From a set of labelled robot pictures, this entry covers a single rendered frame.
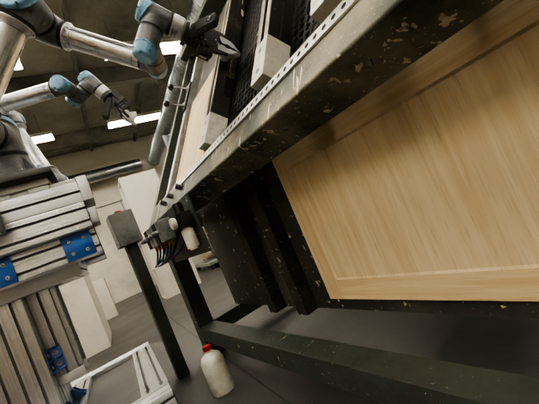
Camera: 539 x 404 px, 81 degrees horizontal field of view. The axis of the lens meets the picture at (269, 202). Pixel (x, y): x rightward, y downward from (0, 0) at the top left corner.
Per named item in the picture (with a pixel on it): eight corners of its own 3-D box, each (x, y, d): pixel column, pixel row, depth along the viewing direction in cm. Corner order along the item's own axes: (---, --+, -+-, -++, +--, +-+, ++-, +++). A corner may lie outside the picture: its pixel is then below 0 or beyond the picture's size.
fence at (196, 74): (172, 199, 167) (164, 198, 166) (201, 60, 199) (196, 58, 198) (175, 197, 163) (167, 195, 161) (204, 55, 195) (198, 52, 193)
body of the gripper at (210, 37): (212, 47, 121) (181, 32, 115) (220, 31, 113) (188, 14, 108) (209, 63, 118) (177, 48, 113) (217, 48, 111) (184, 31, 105)
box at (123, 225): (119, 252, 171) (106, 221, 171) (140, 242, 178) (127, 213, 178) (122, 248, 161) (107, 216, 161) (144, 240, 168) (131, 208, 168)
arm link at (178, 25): (176, 8, 106) (171, 26, 103) (189, 14, 108) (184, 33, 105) (170, 23, 112) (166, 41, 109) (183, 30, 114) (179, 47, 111)
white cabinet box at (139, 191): (162, 297, 541) (117, 187, 548) (193, 282, 569) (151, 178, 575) (167, 299, 488) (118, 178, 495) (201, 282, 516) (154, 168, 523)
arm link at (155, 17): (132, 26, 106) (139, 3, 107) (165, 42, 111) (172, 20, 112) (134, 14, 99) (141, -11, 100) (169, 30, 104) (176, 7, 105)
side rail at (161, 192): (172, 212, 191) (153, 208, 186) (201, 69, 228) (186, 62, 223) (174, 211, 186) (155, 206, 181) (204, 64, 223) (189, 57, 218)
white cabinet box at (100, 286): (84, 328, 568) (70, 291, 571) (118, 312, 596) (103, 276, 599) (82, 332, 529) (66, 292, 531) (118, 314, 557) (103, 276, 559)
